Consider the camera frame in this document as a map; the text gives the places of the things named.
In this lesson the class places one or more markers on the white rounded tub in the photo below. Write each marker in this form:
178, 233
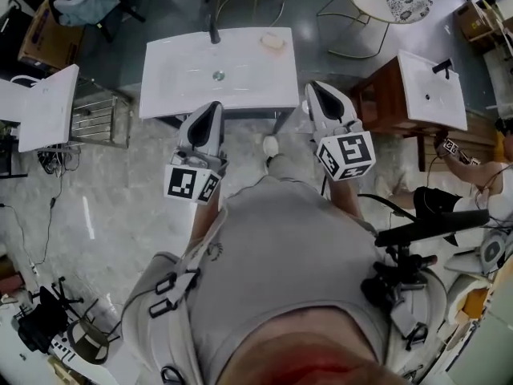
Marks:
453, 299

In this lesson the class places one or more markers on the white toilet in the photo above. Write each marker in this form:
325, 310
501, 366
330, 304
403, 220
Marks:
461, 261

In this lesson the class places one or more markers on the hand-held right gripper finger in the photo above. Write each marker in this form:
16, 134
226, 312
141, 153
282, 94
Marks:
314, 118
350, 108

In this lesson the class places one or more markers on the white table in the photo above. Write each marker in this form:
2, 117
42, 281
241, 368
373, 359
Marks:
20, 359

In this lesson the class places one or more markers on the beige soap bar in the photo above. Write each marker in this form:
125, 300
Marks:
285, 45

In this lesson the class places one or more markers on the wooden slatted panel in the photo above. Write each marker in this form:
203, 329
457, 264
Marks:
481, 130

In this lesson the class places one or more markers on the person's grey trouser leg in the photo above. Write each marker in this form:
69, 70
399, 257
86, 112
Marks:
286, 168

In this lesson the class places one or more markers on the person's chin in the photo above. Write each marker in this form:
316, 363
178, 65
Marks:
312, 355

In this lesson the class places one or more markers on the white L-shaped countertop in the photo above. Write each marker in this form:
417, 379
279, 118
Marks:
44, 110

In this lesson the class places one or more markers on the black angular faucet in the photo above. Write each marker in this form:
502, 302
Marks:
443, 67

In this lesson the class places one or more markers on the person's white shoe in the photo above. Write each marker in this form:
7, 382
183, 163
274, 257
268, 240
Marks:
270, 145

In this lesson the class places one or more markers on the dark round stool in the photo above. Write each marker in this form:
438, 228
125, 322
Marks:
88, 341

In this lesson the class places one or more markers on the steel bar rack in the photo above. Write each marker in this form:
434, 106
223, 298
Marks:
100, 114

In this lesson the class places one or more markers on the person's grey shirt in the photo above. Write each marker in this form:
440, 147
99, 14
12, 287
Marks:
288, 247

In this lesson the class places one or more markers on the black office chair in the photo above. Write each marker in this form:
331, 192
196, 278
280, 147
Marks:
42, 327

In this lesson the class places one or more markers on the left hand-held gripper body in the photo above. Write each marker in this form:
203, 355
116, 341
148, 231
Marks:
182, 183

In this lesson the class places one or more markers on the small open cardboard box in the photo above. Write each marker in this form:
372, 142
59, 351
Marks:
473, 20

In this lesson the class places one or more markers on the brown cardboard box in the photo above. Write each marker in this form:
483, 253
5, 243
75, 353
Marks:
48, 38

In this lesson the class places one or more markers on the black sink faucet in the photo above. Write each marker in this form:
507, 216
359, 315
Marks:
213, 30

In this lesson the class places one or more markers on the light blue cloth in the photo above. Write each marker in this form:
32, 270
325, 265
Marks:
84, 6

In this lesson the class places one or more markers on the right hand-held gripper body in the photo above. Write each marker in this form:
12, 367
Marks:
352, 148

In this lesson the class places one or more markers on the orange cardboard box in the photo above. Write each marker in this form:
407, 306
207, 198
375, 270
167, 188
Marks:
475, 303

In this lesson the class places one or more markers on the person's left forearm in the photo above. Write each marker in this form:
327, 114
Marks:
204, 223

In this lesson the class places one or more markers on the black flat mounted bar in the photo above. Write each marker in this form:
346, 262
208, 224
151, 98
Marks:
433, 227

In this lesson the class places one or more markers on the person's right forearm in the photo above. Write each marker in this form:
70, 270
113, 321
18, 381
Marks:
344, 199

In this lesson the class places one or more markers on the black chest-mounted rig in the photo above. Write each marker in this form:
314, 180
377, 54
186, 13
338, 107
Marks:
380, 285

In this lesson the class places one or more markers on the brown wooden sink cabinet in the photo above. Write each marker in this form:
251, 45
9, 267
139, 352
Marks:
380, 102

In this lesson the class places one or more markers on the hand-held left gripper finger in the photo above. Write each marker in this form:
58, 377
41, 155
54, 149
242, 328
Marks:
218, 134
183, 136

